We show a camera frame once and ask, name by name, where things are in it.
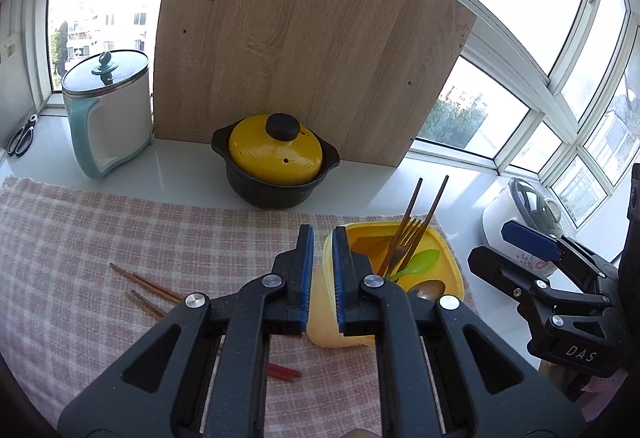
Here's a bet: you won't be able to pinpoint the steel spoon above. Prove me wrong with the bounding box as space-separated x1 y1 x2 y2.
409 279 446 302

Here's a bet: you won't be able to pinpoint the red-tipped wooden chopstick one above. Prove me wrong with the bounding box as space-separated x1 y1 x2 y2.
378 178 423 276

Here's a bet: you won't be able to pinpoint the red-tipped wooden chopstick two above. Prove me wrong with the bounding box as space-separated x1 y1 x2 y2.
394 175 449 272

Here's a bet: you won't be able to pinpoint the steel fork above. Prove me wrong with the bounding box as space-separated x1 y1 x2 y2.
386 218 422 276

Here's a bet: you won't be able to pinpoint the black kitchen scissors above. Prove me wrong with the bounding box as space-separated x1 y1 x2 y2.
6 114 38 158

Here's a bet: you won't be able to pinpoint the right hand in glove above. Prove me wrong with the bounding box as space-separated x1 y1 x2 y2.
538 360 628 422

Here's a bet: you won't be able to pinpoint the white floral rice cooker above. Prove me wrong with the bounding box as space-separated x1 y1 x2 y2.
482 177 566 279

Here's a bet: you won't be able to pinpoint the green plastic spoon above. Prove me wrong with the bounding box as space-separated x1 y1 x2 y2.
390 248 440 281

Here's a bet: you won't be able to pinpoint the red-tipped wooden chopstick four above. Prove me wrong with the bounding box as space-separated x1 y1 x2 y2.
110 262 183 302

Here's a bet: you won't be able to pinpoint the pink plaid table cloth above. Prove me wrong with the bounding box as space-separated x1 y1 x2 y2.
0 174 452 438

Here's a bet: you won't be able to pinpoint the yellow plastic utensil container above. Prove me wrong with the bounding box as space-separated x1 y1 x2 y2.
307 218 466 348

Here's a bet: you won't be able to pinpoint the black pot with yellow lid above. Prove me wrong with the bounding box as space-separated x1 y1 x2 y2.
212 113 341 210

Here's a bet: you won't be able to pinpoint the white teal electric pot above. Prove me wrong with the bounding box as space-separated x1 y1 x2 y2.
62 49 154 179

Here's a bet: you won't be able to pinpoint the large wooden board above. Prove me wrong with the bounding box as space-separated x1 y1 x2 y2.
153 0 475 167

